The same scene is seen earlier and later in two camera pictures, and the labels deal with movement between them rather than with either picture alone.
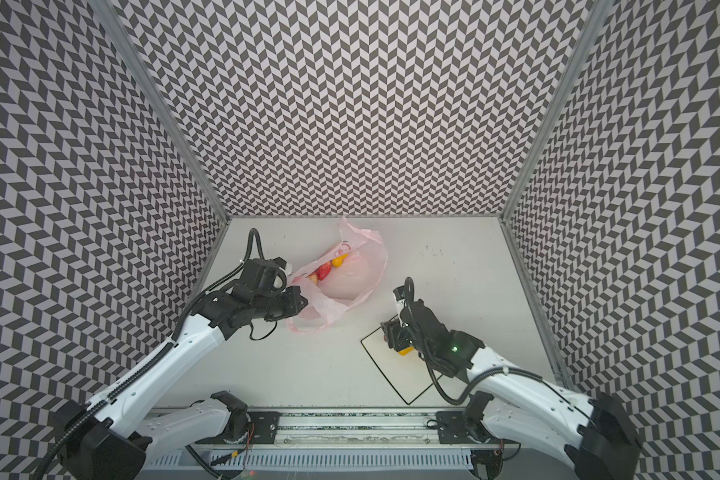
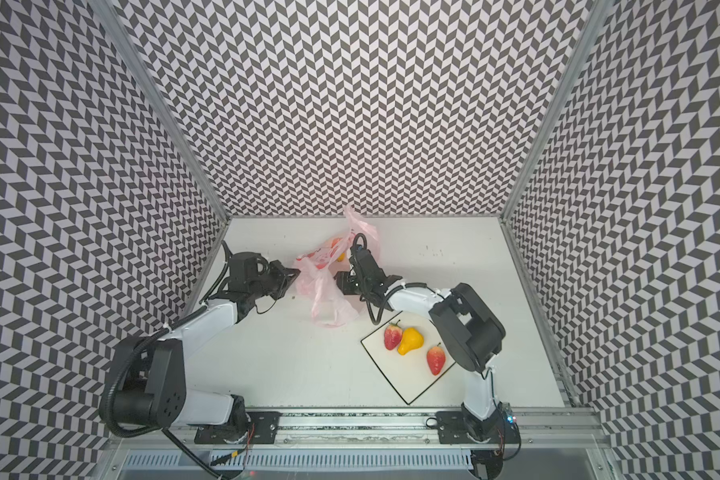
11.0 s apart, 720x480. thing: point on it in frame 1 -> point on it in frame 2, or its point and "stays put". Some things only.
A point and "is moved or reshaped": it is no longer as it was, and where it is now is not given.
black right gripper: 401,330 -> 353,282
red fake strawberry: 323,271 is moved or reshaped
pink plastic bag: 346,286 is moved or reshaped
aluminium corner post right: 598,12 stays put
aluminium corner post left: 161,106 stays put
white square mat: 408,373 stays put
